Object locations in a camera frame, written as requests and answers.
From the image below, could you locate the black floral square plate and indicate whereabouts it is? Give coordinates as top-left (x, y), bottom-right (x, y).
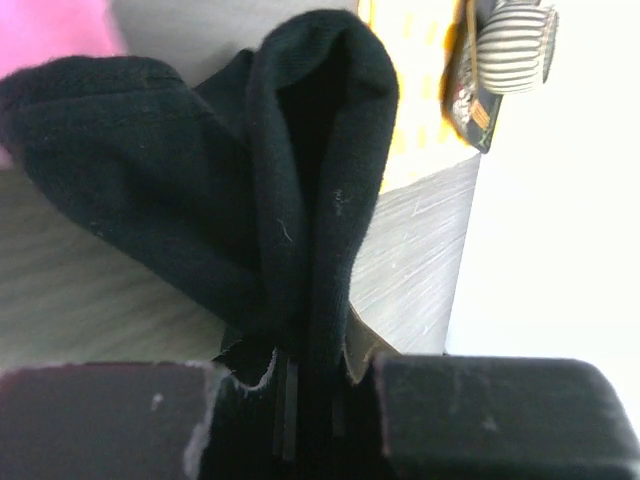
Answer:
top-left (441, 1), bottom-right (502, 154)

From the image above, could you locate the orange checkered cloth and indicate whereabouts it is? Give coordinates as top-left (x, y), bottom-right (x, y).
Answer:
top-left (357, 0), bottom-right (481, 196)

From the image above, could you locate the black t shirt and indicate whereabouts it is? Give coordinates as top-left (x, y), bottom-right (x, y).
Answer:
top-left (1, 10), bottom-right (398, 380)

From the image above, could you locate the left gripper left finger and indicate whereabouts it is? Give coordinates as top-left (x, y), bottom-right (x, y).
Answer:
top-left (1, 362), bottom-right (273, 479)

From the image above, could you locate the grey striped ceramic cup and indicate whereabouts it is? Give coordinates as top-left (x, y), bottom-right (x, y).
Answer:
top-left (476, 1), bottom-right (559, 95)

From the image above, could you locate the pink towel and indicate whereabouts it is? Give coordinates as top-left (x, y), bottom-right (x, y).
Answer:
top-left (1, 0), bottom-right (126, 78)

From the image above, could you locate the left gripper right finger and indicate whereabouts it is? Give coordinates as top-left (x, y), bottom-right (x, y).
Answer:
top-left (332, 316), bottom-right (639, 480)

